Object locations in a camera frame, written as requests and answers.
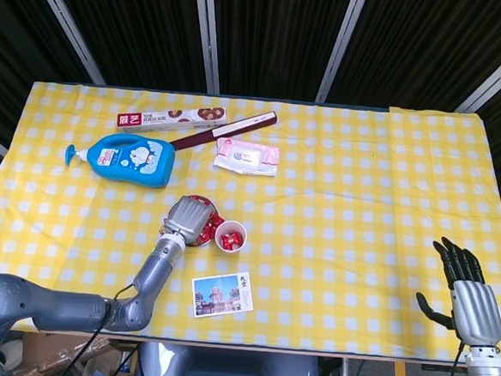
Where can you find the long maroon box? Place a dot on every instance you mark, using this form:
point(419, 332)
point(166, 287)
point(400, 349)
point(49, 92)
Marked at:
point(246, 125)

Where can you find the white paper cup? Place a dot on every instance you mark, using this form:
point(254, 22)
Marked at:
point(244, 235)

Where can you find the red candy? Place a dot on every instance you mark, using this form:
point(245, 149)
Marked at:
point(236, 237)
point(206, 235)
point(214, 224)
point(232, 247)
point(226, 240)
point(198, 200)

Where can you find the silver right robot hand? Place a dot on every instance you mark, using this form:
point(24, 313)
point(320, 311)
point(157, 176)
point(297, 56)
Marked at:
point(476, 311)

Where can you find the grey robot torso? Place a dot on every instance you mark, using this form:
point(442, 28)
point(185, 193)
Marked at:
point(221, 366)

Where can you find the brown cardboard box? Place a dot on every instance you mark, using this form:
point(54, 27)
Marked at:
point(49, 354)

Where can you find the blue pump lotion bottle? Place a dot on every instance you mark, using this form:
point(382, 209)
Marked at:
point(136, 163)

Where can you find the white baking paper box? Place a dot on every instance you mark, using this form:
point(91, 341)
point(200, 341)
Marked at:
point(169, 120)

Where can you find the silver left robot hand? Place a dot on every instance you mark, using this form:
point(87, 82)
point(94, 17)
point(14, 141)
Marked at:
point(190, 218)

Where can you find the pink wet wipes pack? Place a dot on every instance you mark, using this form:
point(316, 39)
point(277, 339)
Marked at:
point(246, 156)

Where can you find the palace photo postcard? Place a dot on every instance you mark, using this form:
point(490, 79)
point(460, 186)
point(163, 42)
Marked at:
point(221, 298)

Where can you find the round metal plate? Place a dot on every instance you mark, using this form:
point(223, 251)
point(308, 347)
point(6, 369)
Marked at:
point(215, 207)

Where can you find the yellow checked tablecloth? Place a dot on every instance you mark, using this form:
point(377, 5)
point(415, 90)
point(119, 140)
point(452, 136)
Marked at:
point(339, 203)

